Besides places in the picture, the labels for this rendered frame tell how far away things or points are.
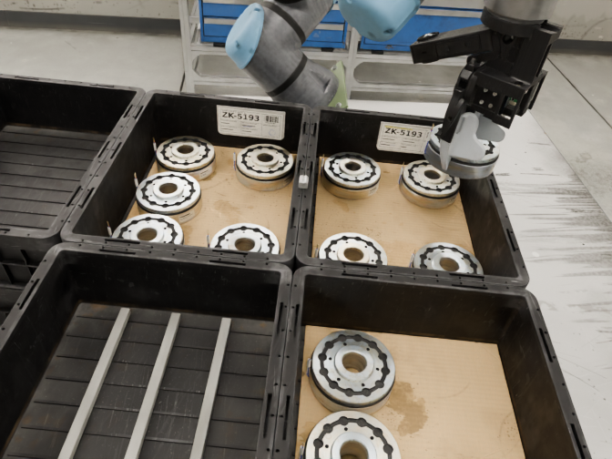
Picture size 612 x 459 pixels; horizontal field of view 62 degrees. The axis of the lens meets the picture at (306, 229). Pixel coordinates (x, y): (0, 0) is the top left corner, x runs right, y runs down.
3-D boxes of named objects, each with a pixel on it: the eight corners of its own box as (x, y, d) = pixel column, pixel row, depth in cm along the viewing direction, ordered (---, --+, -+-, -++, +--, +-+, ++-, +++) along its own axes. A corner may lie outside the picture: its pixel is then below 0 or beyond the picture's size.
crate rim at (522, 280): (311, 116, 94) (312, 104, 93) (472, 132, 94) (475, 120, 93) (293, 276, 65) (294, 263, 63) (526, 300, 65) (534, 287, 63)
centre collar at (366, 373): (331, 347, 63) (331, 344, 62) (370, 347, 63) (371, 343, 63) (335, 382, 59) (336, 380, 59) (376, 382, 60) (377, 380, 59)
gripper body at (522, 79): (505, 135, 61) (545, 36, 53) (443, 107, 65) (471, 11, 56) (530, 113, 65) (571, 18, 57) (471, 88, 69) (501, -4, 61)
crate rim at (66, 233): (150, 99, 94) (148, 87, 92) (311, 116, 94) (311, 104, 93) (58, 253, 65) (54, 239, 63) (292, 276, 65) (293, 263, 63)
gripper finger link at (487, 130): (489, 170, 72) (506, 117, 64) (452, 152, 74) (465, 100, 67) (500, 158, 73) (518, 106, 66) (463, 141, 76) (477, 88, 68)
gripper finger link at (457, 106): (444, 146, 65) (471, 79, 60) (434, 140, 66) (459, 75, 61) (460, 137, 68) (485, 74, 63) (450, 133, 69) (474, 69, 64)
